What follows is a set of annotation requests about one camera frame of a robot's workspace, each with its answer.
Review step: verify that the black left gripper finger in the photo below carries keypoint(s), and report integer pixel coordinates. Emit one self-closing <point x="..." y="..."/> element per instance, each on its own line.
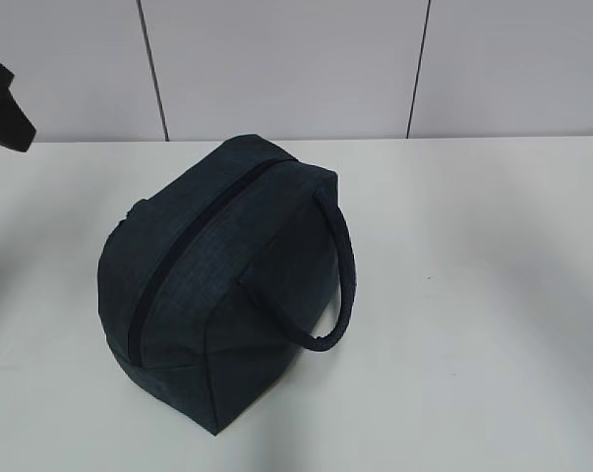
<point x="16" y="130"/>

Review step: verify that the dark blue lunch bag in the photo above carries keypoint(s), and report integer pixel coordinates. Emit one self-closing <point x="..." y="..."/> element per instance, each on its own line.
<point x="209" y="289"/>

